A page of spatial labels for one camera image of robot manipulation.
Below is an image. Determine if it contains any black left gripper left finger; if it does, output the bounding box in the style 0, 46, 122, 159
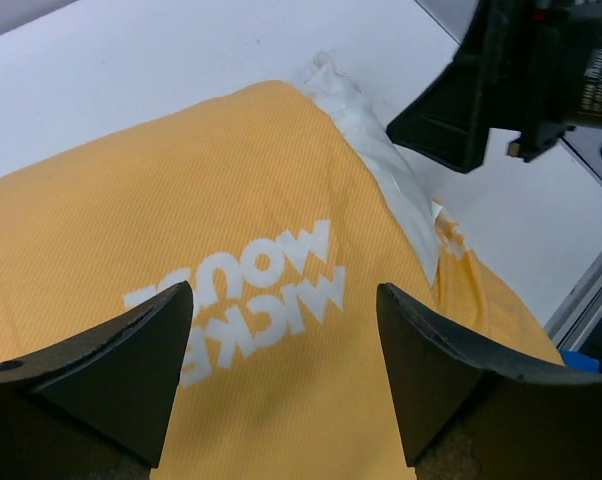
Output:
0, 282, 194, 479

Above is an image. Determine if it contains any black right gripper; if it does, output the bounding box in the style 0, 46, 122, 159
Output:
386, 1, 602, 174

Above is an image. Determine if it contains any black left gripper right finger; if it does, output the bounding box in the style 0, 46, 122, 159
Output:
376, 284, 602, 479

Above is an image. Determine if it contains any yellow and blue pillowcase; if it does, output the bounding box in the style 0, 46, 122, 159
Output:
0, 82, 561, 479

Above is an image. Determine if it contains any aluminium table frame rail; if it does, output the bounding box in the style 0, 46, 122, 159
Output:
543, 134, 602, 351

